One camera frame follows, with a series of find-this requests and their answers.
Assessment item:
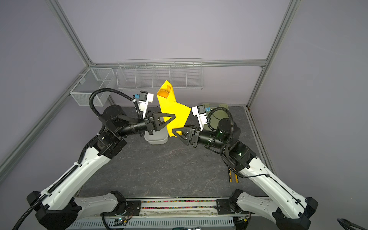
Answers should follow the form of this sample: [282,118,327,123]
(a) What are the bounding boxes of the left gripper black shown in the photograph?
[117,110,175,138]

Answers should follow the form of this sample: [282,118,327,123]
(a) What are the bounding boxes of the white oval plastic tub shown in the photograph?
[144,128,169,145]

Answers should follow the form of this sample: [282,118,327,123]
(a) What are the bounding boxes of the yellow paper napkin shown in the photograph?
[157,80,191,137]

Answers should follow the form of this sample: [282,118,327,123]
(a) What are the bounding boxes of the orange plastic spoon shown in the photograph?
[157,89,170,98]

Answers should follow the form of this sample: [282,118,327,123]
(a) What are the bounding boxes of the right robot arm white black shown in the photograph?
[172,107,318,230]

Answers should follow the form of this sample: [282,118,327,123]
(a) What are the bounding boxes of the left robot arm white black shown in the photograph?
[13,88,176,230]

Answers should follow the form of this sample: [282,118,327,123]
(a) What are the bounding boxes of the green perforated plastic basket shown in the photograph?
[201,103,231,121]

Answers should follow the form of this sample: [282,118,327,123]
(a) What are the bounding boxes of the yellow black pliers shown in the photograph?
[228,169,239,183]

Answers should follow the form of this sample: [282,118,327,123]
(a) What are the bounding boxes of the white mesh box basket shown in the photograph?
[70,68,117,106]

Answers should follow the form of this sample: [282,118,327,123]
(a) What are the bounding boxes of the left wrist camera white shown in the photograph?
[133,91,154,118]

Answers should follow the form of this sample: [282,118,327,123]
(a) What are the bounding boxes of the white wire wall rack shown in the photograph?
[116,58,204,89]

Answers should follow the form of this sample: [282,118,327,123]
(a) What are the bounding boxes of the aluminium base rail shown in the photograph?
[72,193,254,220]

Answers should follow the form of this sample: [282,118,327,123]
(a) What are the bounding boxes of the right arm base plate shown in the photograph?
[215,198,241,215]

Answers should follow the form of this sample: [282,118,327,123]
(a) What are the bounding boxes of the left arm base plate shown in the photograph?
[114,200,142,217]

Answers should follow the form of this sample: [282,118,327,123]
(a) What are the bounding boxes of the black cable loop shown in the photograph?
[337,218,366,230]

